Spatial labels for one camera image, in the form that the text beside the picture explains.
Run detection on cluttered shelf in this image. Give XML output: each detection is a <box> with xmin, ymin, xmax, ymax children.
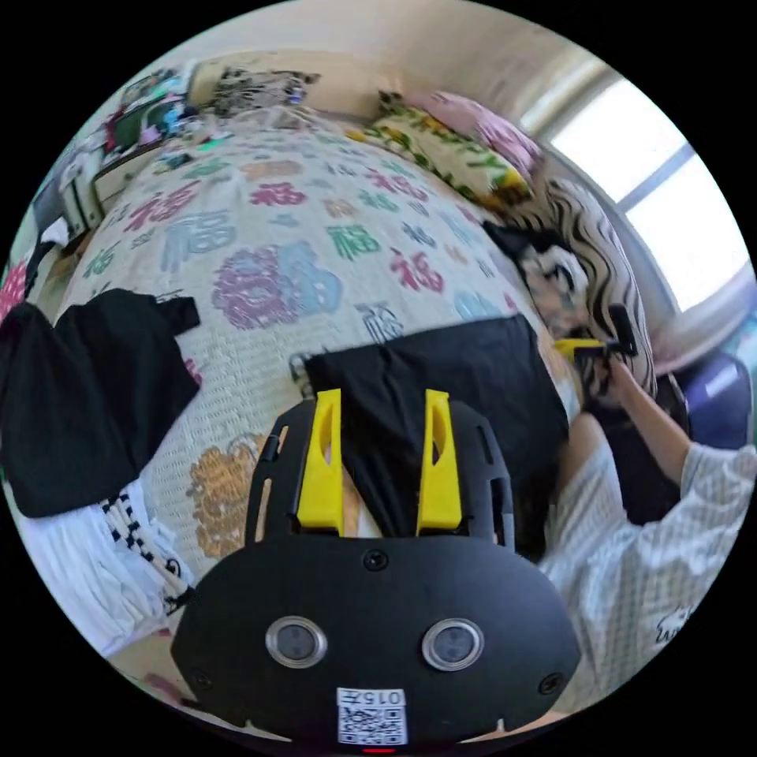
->
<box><xmin>32</xmin><ymin>65</ymin><xmax>200</xmax><ymax>237</ymax></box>

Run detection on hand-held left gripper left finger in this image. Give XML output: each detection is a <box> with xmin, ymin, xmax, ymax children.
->
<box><xmin>295</xmin><ymin>388</ymin><xmax>345</xmax><ymax>538</ymax></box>

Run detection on black t-shirt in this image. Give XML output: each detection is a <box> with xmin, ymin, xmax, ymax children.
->
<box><xmin>303</xmin><ymin>315</ymin><xmax>572</xmax><ymax>536</ymax></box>

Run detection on window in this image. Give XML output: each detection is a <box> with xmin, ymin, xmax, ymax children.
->
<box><xmin>546</xmin><ymin>75</ymin><xmax>753</xmax><ymax>315</ymax></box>

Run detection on pink pillow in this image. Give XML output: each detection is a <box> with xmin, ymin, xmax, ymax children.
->
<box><xmin>406</xmin><ymin>90</ymin><xmax>546</xmax><ymax>181</ymax></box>

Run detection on zebra striped cushion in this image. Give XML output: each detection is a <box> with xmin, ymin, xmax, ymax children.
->
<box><xmin>531</xmin><ymin>177</ymin><xmax>658</xmax><ymax>397</ymax></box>

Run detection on person's body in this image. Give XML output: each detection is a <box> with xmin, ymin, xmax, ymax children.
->
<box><xmin>520</xmin><ymin>408</ymin><xmax>757</xmax><ymax>714</ymax></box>

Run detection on person's right hand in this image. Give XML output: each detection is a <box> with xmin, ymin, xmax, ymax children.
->
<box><xmin>598</xmin><ymin>354</ymin><xmax>646</xmax><ymax>418</ymax></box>

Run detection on yellow floral pillow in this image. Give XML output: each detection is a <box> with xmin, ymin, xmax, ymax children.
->
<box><xmin>347</xmin><ymin>108</ymin><xmax>535</xmax><ymax>207</ymax></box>

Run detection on leopard print pillow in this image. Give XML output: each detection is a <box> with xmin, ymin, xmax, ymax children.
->
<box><xmin>210</xmin><ymin>65</ymin><xmax>323</xmax><ymax>118</ymax></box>

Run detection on black and white cartoon pillow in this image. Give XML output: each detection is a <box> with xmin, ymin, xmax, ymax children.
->
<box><xmin>481</xmin><ymin>220</ymin><xmax>594</xmax><ymax>341</ymax></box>

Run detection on bed with printed woven mat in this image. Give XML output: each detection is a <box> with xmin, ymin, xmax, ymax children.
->
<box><xmin>56</xmin><ymin>109</ymin><xmax>584</xmax><ymax>578</ymax></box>

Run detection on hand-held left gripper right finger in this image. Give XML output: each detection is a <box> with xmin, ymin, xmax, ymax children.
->
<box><xmin>416</xmin><ymin>388</ymin><xmax>462</xmax><ymax>538</ymax></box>

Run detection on pile of clothes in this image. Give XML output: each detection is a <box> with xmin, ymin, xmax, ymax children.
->
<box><xmin>0</xmin><ymin>288</ymin><xmax>202</xmax><ymax>658</ymax></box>

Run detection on person's right forearm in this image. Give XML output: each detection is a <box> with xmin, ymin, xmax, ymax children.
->
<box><xmin>624</xmin><ymin>381</ymin><xmax>694</xmax><ymax>483</ymax></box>

